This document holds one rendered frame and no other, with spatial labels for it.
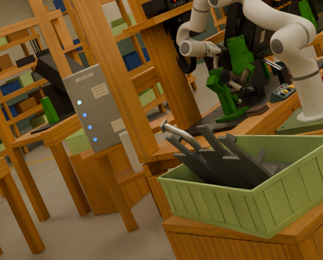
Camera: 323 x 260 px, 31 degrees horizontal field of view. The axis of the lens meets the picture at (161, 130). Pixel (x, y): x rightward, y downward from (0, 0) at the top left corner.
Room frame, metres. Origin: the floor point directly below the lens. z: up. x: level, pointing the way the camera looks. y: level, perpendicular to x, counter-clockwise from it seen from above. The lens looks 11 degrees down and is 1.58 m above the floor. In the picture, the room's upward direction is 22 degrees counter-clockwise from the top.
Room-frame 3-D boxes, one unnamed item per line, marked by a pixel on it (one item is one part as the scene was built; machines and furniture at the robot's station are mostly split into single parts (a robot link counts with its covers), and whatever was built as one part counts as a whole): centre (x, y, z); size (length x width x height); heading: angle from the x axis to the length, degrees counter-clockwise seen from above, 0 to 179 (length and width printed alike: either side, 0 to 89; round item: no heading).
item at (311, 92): (2.50, -0.68, 0.97); 0.19 x 0.19 x 0.18
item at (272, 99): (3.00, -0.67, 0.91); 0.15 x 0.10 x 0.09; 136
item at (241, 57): (3.24, -0.58, 1.17); 0.13 x 0.12 x 0.20; 136
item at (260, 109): (2.88, -0.49, 0.91); 0.10 x 0.08 x 0.03; 38
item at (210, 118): (3.34, -0.59, 0.89); 1.10 x 0.42 x 0.02; 136
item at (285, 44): (2.47, -0.66, 1.18); 0.19 x 0.12 x 0.24; 123
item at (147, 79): (3.60, -0.32, 1.23); 1.30 x 0.05 x 0.09; 136
